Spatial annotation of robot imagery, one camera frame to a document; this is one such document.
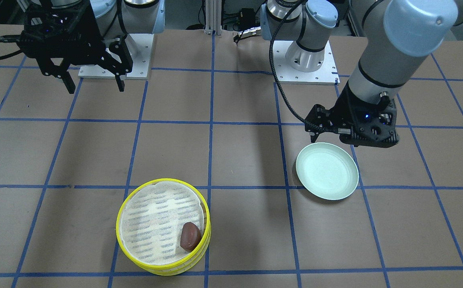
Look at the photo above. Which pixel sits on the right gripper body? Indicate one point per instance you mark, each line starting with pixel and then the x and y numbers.
pixel 82 24

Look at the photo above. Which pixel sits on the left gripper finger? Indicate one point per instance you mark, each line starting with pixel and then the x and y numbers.
pixel 313 137

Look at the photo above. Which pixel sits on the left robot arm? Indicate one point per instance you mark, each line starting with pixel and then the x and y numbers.
pixel 401 34

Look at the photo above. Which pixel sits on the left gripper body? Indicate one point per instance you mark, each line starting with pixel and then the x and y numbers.
pixel 344 107

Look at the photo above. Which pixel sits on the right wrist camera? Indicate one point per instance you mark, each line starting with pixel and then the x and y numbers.
pixel 48 22

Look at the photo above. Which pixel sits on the light green plate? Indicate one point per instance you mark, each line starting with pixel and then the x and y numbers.
pixel 327 171

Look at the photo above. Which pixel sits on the aluminium frame post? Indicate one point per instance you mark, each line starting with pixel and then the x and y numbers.
pixel 213 17

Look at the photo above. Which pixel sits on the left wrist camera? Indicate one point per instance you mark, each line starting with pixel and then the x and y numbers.
pixel 382 127

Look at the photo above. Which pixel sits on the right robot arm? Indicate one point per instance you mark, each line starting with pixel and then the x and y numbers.
pixel 118 18

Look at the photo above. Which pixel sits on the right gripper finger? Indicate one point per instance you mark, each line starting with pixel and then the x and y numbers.
pixel 119 71
pixel 63 74

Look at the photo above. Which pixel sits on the yellow bamboo steamer tray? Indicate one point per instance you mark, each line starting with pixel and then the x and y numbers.
pixel 180 266

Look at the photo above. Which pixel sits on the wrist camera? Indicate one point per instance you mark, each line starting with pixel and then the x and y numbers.
pixel 48 22
pixel 382 127

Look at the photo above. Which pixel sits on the brown steamed bun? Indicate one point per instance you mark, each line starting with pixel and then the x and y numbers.
pixel 190 236

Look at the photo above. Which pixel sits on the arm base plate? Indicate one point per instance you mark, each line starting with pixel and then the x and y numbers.
pixel 293 65
pixel 129 59

